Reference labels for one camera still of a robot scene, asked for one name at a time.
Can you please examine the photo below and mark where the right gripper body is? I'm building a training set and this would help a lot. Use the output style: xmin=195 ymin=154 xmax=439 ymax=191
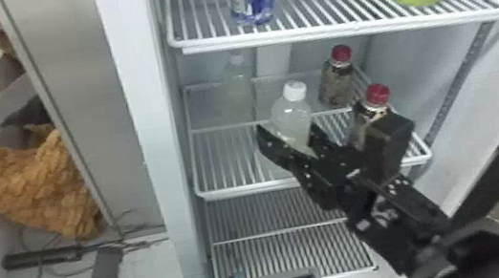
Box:
xmin=289 ymin=140 xmax=378 ymax=216

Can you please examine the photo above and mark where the beige towel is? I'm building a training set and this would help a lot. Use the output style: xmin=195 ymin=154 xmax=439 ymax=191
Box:
xmin=0 ymin=113 xmax=108 ymax=254

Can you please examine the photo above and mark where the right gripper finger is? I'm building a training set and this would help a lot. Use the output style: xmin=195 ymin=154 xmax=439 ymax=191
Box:
xmin=253 ymin=116 xmax=322 ymax=188
xmin=304 ymin=117 xmax=356 ymax=172

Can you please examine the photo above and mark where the white fridge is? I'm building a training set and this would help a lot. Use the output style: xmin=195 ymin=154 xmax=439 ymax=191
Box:
xmin=0 ymin=0 xmax=499 ymax=278

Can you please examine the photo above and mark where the brown bottle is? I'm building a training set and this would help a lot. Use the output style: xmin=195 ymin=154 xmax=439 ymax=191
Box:
xmin=310 ymin=42 xmax=362 ymax=112
xmin=339 ymin=80 xmax=402 ymax=153

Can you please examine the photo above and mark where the clear bottle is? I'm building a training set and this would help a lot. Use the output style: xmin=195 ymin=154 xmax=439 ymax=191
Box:
xmin=263 ymin=77 xmax=320 ymax=158
xmin=216 ymin=50 xmax=259 ymax=116

